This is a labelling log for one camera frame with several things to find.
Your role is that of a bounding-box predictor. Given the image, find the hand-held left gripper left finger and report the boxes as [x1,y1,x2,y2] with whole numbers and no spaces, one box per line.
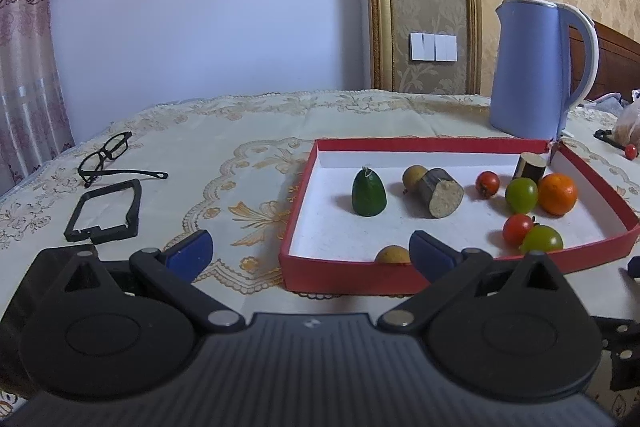
[30,229,247,334]

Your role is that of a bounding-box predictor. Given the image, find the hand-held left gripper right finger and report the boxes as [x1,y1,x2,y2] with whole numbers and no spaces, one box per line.
[377,230,581,335]

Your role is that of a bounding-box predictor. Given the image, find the brown longan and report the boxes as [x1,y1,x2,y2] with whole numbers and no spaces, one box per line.
[402,165,430,195]
[375,245,412,264]

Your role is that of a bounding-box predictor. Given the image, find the large dark sugarcane piece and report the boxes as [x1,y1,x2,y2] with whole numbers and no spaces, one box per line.
[419,168,465,219]

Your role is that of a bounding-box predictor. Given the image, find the green tomato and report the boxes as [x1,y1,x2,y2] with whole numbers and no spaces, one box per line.
[519,225,564,255]
[505,178,539,215]

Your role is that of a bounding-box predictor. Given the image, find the red cardboard box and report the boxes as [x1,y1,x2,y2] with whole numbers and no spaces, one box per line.
[278,138,640,295]

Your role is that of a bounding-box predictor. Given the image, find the dark green avocado toy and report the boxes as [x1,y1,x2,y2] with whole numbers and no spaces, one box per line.
[352,166,388,216]

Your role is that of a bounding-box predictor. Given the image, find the orange tangerine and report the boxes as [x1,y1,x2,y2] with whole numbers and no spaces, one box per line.
[537,173,579,216]

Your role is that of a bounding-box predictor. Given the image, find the black eyeglasses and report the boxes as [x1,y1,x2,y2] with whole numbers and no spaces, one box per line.
[77,132,168,188]

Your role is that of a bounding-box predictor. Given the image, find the clear plastic bag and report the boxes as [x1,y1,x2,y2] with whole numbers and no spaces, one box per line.
[614,89,640,148]

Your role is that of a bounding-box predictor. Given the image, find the brown wooden headboard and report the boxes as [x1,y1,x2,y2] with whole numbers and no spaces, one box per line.
[567,21,640,108]

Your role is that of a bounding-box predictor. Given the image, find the blue electric kettle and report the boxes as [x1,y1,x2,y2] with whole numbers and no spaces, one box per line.
[489,0,600,142]

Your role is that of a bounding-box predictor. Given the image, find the pink patterned curtain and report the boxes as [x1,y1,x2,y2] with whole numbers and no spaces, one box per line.
[0,0,76,198]

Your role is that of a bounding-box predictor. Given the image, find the black phone case frame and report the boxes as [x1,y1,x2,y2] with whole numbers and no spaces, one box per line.
[64,179,142,243]

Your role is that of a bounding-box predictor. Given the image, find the white wall switch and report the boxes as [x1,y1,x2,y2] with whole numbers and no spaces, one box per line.
[409,32,458,62]

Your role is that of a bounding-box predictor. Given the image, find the gold wall moulding frame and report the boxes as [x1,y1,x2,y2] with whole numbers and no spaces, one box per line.
[361,0,482,95]

